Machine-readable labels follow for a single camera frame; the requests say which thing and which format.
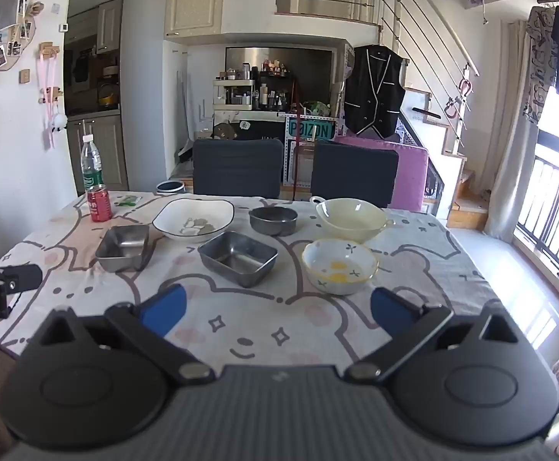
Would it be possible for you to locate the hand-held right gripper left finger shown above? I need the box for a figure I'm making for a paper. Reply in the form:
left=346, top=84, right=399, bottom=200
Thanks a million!
left=38, top=284, right=214, bottom=388

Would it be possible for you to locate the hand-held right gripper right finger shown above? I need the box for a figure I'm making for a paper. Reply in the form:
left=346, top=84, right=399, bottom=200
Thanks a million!
left=346, top=287, right=521, bottom=388

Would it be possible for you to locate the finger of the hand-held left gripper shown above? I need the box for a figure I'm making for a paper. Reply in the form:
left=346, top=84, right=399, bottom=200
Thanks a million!
left=0, top=265, right=43, bottom=295

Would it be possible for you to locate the lemon print ceramic bowl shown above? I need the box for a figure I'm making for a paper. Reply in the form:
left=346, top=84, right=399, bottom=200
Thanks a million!
left=301, top=238, right=379, bottom=296

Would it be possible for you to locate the round steel bowl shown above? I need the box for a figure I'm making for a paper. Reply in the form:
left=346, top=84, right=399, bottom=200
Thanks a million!
left=249, top=206, right=298, bottom=237

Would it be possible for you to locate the steel rectangular tray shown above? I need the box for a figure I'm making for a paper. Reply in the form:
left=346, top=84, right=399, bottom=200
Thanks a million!
left=95, top=224, right=150, bottom=273

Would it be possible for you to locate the steel bowl at lower left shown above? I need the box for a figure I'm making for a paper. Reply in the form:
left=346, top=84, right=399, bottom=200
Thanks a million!
left=198, top=230, right=279, bottom=289

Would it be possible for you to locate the white black-rimmed plate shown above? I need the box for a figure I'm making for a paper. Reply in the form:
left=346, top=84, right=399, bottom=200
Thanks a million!
left=152, top=198, right=235, bottom=243

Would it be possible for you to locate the red soda can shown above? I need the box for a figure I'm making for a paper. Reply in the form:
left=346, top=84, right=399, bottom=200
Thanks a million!
left=87, top=184, right=113, bottom=223

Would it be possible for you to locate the pink chair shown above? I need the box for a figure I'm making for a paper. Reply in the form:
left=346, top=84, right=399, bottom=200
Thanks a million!
left=333, top=135, right=429, bottom=212

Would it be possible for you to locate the clear plastic water bottle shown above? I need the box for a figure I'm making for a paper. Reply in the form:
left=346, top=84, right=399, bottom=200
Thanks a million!
left=80, top=134, right=104, bottom=193

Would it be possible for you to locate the dark fabric chair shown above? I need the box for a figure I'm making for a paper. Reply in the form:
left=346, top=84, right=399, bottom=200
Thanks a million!
left=311, top=140, right=399, bottom=208
left=192, top=138, right=284, bottom=200

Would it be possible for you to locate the grey kitchen cabinet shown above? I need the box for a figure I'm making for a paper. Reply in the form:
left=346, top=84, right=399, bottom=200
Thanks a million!
left=65, top=115, right=129, bottom=197

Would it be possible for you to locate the wooden staircase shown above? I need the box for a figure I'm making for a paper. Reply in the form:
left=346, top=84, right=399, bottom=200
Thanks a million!
left=399, top=86, right=489, bottom=231

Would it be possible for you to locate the black balcony railing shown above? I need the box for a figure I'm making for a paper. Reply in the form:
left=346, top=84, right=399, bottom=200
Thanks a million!
left=512, top=144, right=559, bottom=303

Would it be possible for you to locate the teal sign plate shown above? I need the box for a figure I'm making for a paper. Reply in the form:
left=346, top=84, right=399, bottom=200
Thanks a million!
left=285, top=118, right=335, bottom=142

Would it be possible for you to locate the beige curtain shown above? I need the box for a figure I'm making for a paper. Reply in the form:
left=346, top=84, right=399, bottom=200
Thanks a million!
left=484, top=19, right=540, bottom=243

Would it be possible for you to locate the black vest with white trim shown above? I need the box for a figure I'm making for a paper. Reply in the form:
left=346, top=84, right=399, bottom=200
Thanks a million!
left=344, top=44, right=408, bottom=139

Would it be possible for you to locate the white cosmetics shelf organizer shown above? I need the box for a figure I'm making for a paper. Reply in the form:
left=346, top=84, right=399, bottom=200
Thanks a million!
left=212, top=60, right=294, bottom=111

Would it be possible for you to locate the metal stair railing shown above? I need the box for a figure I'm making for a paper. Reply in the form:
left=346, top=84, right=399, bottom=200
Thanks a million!
left=380, top=0, right=479, bottom=130

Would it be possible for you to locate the patterned hanging garment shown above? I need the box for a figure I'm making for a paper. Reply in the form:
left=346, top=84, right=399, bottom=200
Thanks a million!
left=522, top=6, right=556, bottom=126

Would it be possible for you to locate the cream upper cabinet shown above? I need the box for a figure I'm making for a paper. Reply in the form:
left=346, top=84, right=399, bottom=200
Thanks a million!
left=164, top=0, right=226, bottom=38

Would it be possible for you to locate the yellow glass bowl with handles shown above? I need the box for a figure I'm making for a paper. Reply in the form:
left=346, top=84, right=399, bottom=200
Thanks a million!
left=309, top=196, right=396, bottom=243

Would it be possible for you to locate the red hanging strap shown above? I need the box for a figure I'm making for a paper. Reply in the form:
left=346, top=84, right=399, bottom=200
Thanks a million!
left=290, top=74, right=305, bottom=200

